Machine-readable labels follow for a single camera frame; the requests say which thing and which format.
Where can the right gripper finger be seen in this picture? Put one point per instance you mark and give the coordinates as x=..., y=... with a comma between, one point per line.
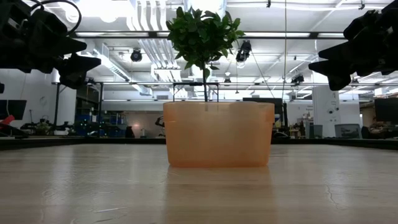
x=339, y=71
x=340, y=51

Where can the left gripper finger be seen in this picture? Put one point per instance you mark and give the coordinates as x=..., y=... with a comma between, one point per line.
x=71, y=48
x=76, y=70

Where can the orange translucent plastic basket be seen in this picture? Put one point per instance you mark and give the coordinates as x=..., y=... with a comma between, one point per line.
x=219, y=137

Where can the white room pillar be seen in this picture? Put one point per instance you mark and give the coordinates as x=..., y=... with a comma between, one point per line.
x=326, y=109

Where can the black metal rack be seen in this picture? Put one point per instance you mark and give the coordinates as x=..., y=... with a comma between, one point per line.
x=101, y=102

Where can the large dark monitor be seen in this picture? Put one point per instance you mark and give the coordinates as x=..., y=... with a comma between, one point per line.
x=387, y=110

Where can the narrow grey bin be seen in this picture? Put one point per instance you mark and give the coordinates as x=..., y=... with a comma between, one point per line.
x=317, y=130

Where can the dark flat screen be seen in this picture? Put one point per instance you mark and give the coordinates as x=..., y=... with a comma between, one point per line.
x=14, y=109

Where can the black monitor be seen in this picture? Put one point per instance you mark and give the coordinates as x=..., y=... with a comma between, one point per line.
x=264, y=99

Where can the red object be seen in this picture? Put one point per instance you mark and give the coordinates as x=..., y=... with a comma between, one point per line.
x=7, y=121

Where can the green leafy small tree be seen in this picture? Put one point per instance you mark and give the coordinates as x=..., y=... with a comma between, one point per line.
x=199, y=34

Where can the small black ceiling camera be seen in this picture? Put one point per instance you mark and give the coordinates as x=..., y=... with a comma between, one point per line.
x=298, y=79

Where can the white ceiling air duct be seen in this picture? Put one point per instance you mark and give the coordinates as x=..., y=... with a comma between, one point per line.
x=118, y=71

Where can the round black ceiling camera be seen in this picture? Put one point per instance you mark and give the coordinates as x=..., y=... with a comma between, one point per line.
x=136, y=56

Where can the black table edge rail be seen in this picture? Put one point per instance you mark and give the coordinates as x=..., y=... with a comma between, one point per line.
x=93, y=141

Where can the black hanging ceiling camera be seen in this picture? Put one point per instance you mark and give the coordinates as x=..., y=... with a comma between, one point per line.
x=244, y=49

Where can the black metal frame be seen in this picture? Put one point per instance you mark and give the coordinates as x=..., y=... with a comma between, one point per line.
x=194, y=83

